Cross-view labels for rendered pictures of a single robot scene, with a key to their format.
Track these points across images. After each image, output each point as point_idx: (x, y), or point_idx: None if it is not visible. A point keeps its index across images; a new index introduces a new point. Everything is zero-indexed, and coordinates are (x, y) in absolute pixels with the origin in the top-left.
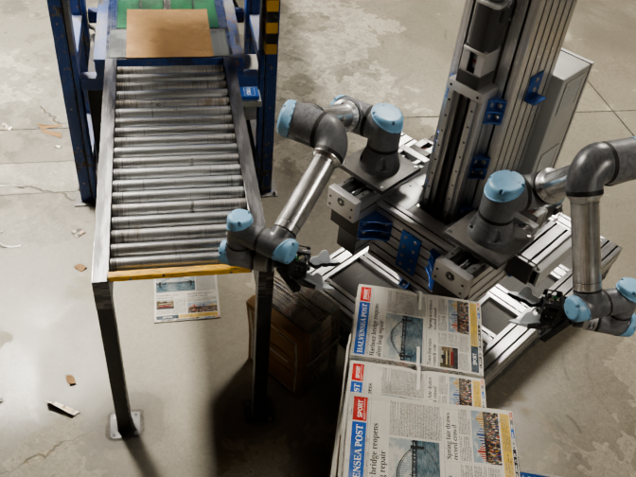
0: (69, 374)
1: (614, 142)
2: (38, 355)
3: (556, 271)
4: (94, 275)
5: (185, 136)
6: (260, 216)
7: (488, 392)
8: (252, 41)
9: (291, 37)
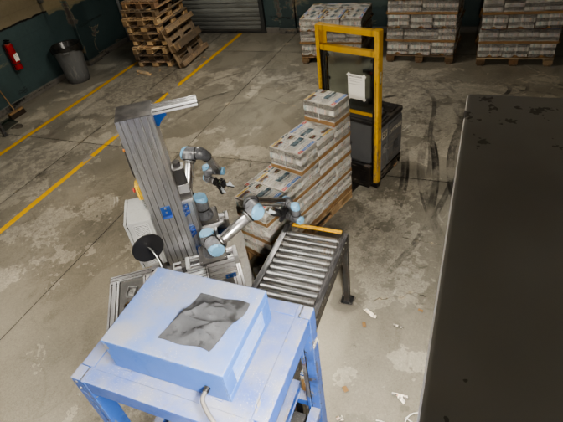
0: (364, 327)
1: (192, 148)
2: (376, 341)
3: (148, 276)
4: (346, 235)
5: (280, 293)
6: (276, 244)
7: None
8: None
9: None
